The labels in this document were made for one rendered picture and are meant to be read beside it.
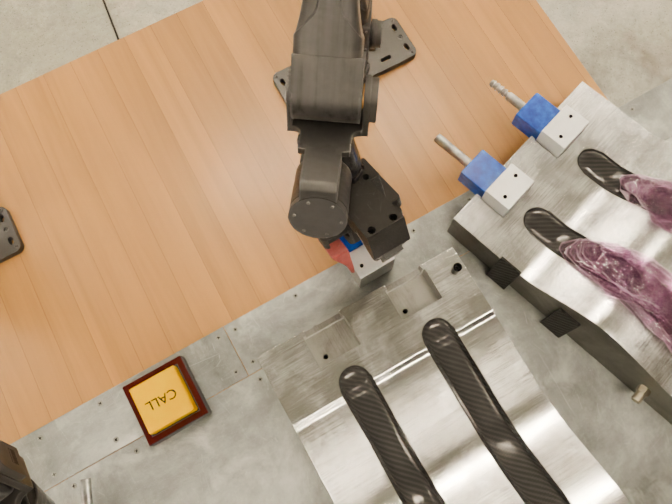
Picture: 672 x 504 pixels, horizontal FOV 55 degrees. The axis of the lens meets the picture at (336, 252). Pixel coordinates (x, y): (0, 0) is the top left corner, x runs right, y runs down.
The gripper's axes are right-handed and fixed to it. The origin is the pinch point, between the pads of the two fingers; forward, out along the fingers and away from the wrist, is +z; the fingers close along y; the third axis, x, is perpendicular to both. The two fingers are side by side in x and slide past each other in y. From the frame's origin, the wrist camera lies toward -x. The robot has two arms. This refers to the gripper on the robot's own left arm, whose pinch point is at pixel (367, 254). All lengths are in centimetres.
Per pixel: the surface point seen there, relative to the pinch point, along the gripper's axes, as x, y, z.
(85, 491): -5.0, -42.5, 4.4
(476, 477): -26.5, -4.0, 9.7
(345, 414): -15.0, -12.5, 3.9
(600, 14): 79, 109, 53
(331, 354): -8.0, -10.3, 2.7
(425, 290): -7.5, 3.2, 2.4
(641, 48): 66, 112, 60
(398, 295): -6.5, 0.1, 1.8
